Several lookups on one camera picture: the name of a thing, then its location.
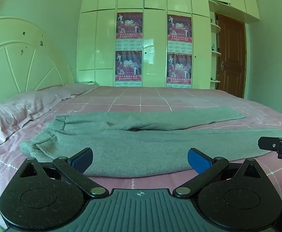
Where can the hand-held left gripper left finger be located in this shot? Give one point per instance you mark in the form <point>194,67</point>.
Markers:
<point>82,160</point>

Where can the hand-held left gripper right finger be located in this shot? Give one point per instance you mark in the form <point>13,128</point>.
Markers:
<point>198,160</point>

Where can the red wall poster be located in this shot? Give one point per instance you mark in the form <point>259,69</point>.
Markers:
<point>179,31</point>
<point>129,27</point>
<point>128,67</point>
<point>179,70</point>

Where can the white arched headboard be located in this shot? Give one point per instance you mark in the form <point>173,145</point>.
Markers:
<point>22,60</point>

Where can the white corner shelf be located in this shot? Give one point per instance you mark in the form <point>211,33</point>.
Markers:
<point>215,53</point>

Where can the pink checked bed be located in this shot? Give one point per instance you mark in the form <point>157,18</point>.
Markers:
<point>155,99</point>

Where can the brown wooden door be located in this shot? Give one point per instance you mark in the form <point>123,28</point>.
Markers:
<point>232,58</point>

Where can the large pink pillow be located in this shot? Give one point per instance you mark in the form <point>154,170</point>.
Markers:
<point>17,111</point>

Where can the white glossy wardrobe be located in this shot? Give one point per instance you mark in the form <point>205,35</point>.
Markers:
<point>155,2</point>

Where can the grey pants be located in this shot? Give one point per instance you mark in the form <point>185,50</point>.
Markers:
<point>141,147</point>

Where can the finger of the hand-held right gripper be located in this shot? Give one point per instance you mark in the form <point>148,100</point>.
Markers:
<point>267,143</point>

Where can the flat pink pillow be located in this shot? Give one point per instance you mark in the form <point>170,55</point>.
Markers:
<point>79,90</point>

